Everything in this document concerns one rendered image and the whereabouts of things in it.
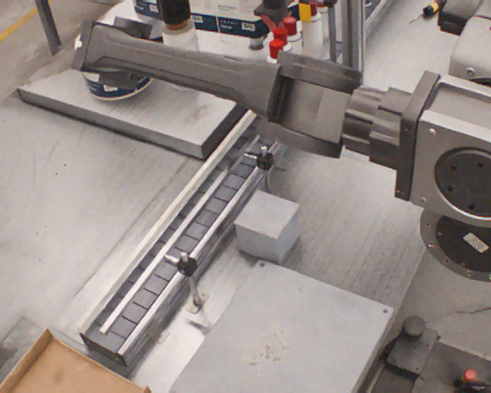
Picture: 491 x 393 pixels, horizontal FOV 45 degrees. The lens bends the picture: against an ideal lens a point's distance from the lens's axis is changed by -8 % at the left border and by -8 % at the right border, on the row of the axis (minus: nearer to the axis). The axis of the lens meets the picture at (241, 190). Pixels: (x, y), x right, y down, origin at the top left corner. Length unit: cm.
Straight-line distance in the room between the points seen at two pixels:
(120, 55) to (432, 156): 44
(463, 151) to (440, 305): 170
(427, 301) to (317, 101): 166
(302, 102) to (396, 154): 12
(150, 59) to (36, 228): 80
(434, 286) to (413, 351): 52
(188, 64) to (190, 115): 83
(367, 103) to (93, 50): 41
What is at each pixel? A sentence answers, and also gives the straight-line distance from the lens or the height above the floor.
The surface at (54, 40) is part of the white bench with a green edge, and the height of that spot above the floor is 25.
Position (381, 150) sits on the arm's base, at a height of 145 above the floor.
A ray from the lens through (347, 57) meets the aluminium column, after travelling 154.
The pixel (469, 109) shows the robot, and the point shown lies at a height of 150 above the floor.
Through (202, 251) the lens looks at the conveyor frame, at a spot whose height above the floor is 86.
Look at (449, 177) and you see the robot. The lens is 63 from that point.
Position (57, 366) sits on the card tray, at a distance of 129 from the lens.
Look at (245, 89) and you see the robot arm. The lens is 73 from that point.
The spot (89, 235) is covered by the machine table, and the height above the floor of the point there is 83.
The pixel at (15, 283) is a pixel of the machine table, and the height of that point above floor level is 83.
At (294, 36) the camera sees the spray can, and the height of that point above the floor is 105.
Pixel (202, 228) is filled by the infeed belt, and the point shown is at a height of 88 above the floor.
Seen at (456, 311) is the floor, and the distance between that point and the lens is 228.
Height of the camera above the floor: 189
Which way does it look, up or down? 46 degrees down
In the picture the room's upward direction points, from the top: 9 degrees counter-clockwise
